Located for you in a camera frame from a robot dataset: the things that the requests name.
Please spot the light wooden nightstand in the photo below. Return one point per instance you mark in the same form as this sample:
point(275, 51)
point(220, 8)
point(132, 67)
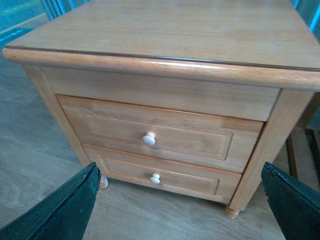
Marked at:
point(243, 59)

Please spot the round drawer knob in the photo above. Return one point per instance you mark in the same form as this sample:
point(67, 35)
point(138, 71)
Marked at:
point(155, 179)
point(149, 139)

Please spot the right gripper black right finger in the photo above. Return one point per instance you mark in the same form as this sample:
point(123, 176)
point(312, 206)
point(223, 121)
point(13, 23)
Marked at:
point(295, 206)

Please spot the dark wooden side table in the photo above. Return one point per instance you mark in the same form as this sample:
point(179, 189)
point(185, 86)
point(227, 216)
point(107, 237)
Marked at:
point(303, 148)

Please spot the pale pleated curtain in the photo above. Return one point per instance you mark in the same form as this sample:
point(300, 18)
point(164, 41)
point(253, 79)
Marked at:
point(57, 8)

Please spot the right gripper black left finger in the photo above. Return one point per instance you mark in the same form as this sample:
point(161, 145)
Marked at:
point(63, 215)

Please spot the wooden drawer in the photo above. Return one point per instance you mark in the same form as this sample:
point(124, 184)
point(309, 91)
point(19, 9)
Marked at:
point(218, 142)
point(192, 180)

